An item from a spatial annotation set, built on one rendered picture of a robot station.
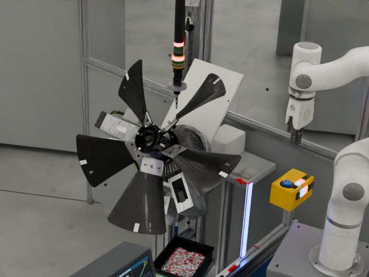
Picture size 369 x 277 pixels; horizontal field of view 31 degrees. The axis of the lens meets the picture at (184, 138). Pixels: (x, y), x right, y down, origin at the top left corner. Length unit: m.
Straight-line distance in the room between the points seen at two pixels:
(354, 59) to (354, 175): 0.36
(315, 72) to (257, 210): 1.54
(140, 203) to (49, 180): 2.13
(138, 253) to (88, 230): 2.22
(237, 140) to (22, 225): 1.64
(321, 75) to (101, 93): 2.10
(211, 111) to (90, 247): 1.50
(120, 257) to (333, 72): 0.81
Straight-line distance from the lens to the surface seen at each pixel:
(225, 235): 3.39
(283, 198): 2.62
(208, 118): 2.80
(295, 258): 2.44
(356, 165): 2.19
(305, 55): 2.04
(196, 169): 2.46
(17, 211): 4.37
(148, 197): 2.58
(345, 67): 2.02
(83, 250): 3.99
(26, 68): 4.68
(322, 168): 3.09
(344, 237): 2.33
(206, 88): 2.61
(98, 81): 3.88
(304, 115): 2.14
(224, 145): 3.09
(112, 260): 1.93
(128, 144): 2.66
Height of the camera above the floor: 2.46
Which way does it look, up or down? 29 degrees down
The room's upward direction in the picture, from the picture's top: 2 degrees clockwise
